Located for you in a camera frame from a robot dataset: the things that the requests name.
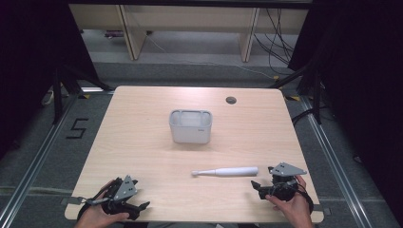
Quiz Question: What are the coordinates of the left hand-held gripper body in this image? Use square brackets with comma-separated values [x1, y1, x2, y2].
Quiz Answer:
[100, 174, 141, 221]

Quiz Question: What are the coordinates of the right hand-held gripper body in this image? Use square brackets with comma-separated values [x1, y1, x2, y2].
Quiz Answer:
[266, 161, 308, 202]

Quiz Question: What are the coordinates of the white electric toothbrush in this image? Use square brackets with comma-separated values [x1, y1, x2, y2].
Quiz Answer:
[190, 166, 259, 178]

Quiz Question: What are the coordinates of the white plastic storage container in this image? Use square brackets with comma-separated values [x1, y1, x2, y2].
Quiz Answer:
[168, 108, 213, 145]

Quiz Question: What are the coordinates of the person's left hand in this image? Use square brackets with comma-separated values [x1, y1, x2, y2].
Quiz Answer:
[73, 180, 131, 228]

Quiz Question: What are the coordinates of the person's right hand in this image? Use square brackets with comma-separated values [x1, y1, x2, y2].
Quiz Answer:
[264, 174, 315, 228]

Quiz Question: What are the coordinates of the black metal stand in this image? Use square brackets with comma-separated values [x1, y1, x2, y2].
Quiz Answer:
[268, 61, 325, 125]
[51, 63, 112, 125]

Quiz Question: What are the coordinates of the dark curtain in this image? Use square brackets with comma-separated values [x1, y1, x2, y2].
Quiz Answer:
[0, 0, 96, 160]
[288, 0, 403, 219]

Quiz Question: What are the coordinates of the black wrist strap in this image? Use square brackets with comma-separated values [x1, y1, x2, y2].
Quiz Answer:
[76, 188, 110, 222]
[296, 181, 316, 215]

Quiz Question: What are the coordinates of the aluminium floor rail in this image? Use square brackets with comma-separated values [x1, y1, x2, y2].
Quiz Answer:
[0, 94, 81, 228]
[298, 94, 374, 228]

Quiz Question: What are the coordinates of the thin white cable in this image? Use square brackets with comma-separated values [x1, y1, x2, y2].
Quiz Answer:
[144, 31, 278, 81]

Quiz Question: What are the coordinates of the bundle of black cables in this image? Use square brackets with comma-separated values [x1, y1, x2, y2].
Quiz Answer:
[252, 8, 299, 76]

